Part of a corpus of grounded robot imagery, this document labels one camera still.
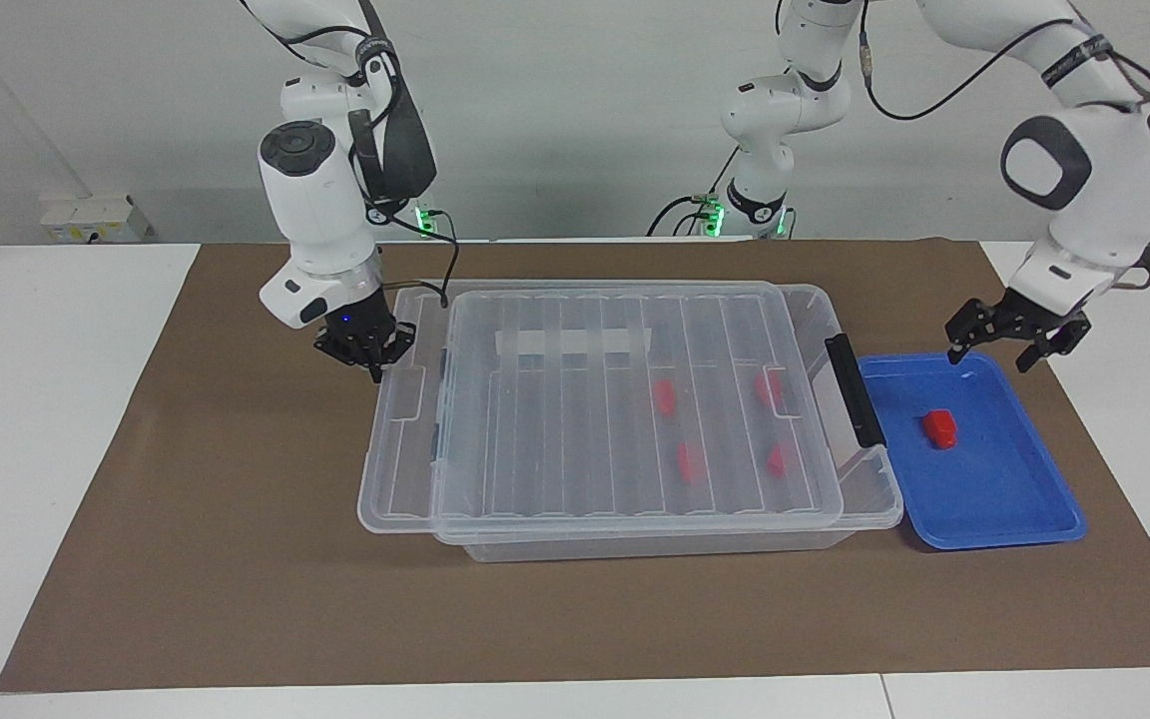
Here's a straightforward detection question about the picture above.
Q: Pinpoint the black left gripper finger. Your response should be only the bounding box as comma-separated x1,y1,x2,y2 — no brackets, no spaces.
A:
946,300,1003,364
1016,315,1092,372

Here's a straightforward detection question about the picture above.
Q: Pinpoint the clear plastic storage box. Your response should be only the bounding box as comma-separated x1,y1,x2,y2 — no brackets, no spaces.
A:
435,282,905,563

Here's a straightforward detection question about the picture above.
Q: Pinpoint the brown table mat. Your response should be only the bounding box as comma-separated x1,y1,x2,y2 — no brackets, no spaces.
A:
0,238,1150,695

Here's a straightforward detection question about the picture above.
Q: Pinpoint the blue plastic tray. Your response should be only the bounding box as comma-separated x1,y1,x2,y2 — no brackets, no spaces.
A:
857,350,1087,552

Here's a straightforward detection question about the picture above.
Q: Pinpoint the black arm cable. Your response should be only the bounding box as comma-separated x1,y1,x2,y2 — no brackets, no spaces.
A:
860,0,1150,123
241,0,461,309

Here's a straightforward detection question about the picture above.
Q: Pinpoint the clear ribbed box lid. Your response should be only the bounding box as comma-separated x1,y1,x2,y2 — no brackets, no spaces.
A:
356,280,846,545

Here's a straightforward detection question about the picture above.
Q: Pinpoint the black base cable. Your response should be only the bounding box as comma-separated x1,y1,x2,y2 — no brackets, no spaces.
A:
647,195,724,239

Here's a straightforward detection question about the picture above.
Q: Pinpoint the white wall power outlet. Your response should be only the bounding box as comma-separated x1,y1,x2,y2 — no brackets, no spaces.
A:
39,193,152,244

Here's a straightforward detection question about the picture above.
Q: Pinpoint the black box latch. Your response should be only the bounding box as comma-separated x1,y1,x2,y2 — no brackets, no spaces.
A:
825,333,885,448
430,350,449,466

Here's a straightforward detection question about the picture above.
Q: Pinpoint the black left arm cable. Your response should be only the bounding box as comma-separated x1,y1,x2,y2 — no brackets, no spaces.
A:
860,0,1150,123

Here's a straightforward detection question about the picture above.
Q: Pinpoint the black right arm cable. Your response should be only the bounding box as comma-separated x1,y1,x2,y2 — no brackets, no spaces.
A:
241,0,461,309

